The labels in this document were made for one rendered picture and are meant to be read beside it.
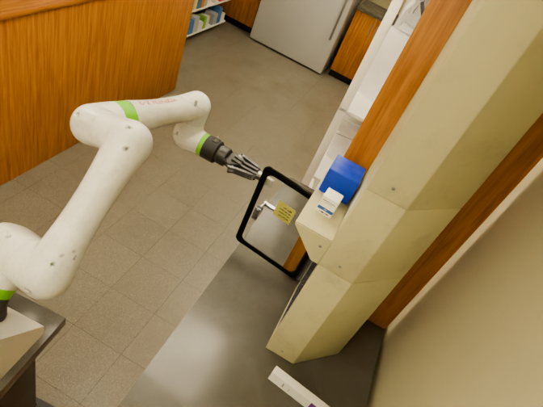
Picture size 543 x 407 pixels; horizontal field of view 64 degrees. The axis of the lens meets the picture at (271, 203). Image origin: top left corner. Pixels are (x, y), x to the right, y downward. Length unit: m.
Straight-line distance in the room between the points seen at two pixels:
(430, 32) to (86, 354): 2.15
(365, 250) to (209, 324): 0.67
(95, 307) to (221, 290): 1.16
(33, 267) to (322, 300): 0.79
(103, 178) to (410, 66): 0.90
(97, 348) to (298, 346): 1.33
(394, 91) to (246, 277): 0.91
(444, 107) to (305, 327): 0.82
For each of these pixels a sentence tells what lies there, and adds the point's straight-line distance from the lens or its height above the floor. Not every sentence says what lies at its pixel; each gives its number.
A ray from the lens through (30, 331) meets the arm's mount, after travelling 1.45.
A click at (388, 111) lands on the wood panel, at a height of 1.76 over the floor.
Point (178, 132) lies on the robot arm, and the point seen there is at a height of 1.34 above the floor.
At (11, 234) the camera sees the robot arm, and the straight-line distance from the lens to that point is 1.34.
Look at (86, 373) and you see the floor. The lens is 2.53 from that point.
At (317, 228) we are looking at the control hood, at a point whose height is 1.51.
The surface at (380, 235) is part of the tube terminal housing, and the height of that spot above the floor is 1.61.
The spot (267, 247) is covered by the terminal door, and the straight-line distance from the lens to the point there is 1.76.
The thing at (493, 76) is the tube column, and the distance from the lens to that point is 0.97.
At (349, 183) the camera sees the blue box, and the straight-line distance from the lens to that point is 1.32.
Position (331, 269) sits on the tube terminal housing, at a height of 1.42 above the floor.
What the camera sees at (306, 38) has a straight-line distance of 6.25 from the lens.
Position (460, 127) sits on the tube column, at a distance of 1.01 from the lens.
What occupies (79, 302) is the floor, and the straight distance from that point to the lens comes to 2.74.
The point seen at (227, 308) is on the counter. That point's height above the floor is 0.94.
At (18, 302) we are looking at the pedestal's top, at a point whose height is 0.94.
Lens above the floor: 2.27
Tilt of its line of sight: 38 degrees down
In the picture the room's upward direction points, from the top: 25 degrees clockwise
